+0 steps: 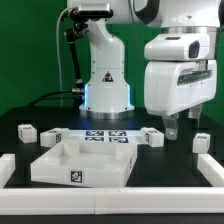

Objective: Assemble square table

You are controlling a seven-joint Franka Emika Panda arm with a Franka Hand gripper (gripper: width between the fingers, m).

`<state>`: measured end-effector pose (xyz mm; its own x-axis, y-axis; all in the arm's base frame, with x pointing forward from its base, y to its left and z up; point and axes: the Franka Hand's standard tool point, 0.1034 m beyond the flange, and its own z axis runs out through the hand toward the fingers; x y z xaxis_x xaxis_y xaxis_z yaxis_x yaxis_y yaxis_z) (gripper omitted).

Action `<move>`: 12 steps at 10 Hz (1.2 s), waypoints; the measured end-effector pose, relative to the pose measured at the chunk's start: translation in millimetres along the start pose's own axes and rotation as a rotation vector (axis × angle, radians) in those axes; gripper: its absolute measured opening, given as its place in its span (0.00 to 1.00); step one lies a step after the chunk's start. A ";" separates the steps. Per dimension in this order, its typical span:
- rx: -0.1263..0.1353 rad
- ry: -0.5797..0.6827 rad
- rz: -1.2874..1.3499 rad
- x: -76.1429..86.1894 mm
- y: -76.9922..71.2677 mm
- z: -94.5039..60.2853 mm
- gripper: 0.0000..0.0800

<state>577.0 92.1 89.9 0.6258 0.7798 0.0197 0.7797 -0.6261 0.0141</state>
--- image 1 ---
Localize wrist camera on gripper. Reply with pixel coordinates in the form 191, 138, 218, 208
177, 70, 212, 85

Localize black camera on mount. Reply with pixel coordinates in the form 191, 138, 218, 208
78, 3, 113, 18

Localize white square table top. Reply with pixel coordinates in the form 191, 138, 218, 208
30, 139, 137, 188

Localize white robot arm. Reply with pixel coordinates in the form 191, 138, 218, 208
67, 0, 224, 140

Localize grey cable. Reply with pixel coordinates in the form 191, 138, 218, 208
55, 7, 72, 108

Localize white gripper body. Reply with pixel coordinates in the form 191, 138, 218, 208
144, 60, 217, 116

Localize white U-shaped fence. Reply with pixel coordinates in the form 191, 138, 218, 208
0, 154, 224, 215

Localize black cables at base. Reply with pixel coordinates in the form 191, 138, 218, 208
26, 87, 86, 108

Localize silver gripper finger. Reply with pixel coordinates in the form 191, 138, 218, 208
162, 114, 179, 140
188, 104, 202, 128

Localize tag marker sheet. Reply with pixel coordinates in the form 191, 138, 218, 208
67, 130, 146, 144

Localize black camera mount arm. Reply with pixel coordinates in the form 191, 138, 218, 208
65, 13, 88, 89

